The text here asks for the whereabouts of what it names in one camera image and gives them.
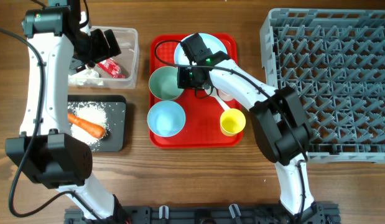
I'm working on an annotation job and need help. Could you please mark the mint green bowl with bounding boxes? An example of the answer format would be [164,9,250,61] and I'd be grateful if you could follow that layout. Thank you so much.
[149,66,183,100]

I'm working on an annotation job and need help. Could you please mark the red snack wrapper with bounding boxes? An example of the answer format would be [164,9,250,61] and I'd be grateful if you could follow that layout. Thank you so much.
[97,58,126,78]

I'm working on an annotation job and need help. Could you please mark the white napkin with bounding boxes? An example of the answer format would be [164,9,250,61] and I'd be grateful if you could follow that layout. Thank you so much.
[68,68,103,86]

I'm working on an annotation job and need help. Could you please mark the light blue bowl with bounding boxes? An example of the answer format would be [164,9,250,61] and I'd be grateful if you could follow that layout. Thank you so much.
[147,100,186,138]

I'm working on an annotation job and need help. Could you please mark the pile of white rice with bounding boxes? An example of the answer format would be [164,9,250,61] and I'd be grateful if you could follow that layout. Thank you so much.
[68,101,109,147]

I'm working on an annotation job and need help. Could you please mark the orange carrot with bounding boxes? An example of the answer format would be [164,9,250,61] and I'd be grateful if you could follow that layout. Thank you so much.
[68,113,106,139]

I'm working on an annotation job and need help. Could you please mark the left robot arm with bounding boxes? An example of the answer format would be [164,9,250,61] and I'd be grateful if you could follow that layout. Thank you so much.
[5,1,132,223]

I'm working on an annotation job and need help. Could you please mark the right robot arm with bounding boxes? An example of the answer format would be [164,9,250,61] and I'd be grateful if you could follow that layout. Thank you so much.
[179,34,314,223]

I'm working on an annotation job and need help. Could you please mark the clear plastic waste bin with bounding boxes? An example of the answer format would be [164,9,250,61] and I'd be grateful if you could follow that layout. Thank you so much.
[68,26,139,89]

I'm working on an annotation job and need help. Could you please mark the black food waste tray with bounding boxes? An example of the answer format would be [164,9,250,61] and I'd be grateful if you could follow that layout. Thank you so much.
[68,95,127,152]

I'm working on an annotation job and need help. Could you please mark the grey dishwasher rack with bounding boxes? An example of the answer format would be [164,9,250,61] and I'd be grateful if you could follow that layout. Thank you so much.
[260,8,385,164]

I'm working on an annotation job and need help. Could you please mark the red serving tray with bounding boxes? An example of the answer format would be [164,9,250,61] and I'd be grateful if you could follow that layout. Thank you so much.
[149,33,243,149]

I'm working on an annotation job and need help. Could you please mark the light blue plate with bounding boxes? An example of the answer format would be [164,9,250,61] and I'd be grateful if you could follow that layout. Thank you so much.
[174,33,228,70]

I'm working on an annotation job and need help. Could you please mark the pink plastic cup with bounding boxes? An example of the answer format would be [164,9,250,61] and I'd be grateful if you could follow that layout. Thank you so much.
[218,90,233,101]

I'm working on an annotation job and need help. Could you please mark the white plastic spoon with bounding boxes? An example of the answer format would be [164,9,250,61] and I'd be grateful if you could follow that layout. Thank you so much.
[205,88,230,111]

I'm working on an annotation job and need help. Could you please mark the yellow plastic cup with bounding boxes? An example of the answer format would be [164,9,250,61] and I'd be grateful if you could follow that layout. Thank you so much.
[220,108,246,136]

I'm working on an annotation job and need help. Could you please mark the left black cable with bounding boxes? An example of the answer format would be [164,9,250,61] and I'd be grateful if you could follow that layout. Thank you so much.
[0,0,90,218]

